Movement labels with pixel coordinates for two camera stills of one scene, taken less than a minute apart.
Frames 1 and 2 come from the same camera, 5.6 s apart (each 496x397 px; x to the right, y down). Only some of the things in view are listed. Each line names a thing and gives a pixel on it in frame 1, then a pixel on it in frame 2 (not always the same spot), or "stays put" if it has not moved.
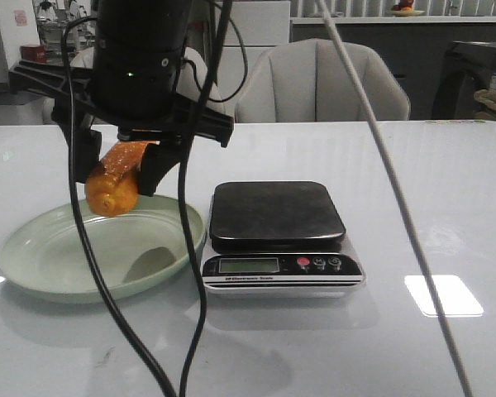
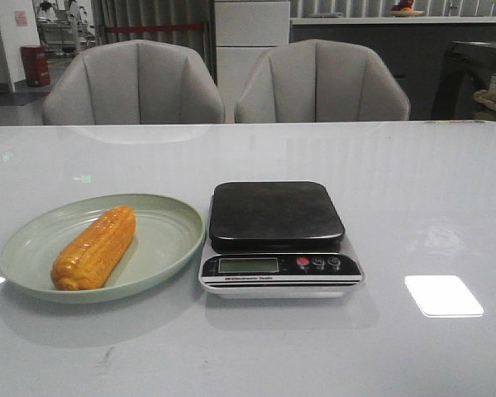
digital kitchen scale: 279,240 stays put
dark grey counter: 416,47 stays put
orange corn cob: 112,189 -> 89,259
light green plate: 145,252 stays put
